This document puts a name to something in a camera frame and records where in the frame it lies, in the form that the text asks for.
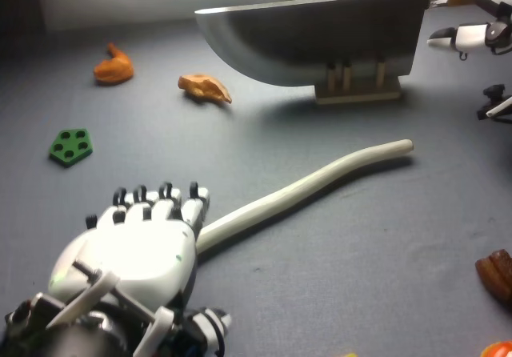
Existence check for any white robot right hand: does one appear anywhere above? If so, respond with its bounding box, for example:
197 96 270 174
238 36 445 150
426 0 512 61

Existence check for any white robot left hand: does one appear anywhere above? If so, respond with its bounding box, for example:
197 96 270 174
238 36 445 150
47 180 234 356

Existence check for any large silver cleaver blade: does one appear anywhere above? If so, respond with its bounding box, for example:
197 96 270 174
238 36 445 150
194 0 459 89

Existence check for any long white leek stalk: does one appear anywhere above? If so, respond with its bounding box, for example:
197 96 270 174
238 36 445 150
194 138 415 255

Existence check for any wooden peg board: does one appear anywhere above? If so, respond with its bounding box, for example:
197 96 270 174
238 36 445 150
314 60 402 105

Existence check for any green pentagon block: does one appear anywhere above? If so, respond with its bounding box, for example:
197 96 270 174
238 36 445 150
48 127 94 169

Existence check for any flat orange toy chicken wing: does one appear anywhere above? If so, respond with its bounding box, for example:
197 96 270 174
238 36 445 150
178 73 233 105

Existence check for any curled orange toy chicken wing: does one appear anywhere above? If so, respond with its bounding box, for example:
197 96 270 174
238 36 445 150
93 42 134 86

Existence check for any grey table cloth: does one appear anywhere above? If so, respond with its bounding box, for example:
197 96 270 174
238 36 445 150
0 2 512 357

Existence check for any brown ridged toy food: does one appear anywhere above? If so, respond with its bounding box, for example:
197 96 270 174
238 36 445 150
474 248 512 307

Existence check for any orange toy fruit slice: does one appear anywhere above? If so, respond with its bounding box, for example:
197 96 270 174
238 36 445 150
479 340 512 357

